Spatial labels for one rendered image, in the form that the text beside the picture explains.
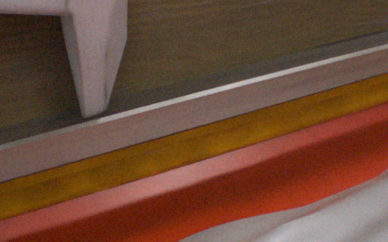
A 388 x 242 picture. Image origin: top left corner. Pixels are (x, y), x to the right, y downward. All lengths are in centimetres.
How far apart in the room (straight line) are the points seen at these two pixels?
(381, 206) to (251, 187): 4
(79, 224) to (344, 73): 10
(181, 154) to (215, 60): 4
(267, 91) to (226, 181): 4
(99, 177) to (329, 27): 9
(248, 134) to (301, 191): 3
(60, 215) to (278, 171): 7
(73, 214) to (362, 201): 9
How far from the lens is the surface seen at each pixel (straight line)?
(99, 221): 17
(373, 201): 16
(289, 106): 19
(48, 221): 18
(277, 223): 16
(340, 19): 18
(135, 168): 17
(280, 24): 17
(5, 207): 17
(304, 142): 21
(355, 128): 22
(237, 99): 15
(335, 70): 17
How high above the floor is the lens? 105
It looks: 23 degrees down
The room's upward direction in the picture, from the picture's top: 7 degrees counter-clockwise
